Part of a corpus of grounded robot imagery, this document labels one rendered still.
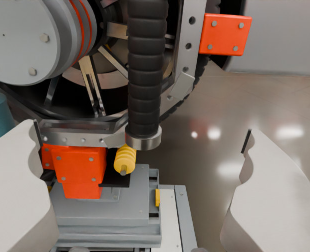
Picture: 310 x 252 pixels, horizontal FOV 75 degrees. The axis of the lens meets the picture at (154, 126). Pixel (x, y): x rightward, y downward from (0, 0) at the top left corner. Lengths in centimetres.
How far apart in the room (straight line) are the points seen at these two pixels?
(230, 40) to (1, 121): 44
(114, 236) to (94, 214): 11
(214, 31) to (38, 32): 29
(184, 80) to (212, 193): 91
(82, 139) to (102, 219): 38
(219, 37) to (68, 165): 46
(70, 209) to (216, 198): 76
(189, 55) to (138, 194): 62
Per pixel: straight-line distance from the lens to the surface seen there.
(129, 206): 84
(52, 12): 30
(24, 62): 32
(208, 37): 43
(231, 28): 44
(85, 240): 89
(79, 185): 62
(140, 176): 95
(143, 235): 84
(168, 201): 105
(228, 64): 61
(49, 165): 61
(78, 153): 54
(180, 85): 44
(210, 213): 116
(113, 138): 50
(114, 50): 68
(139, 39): 19
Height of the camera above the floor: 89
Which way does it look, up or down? 30 degrees down
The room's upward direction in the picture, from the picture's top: 4 degrees clockwise
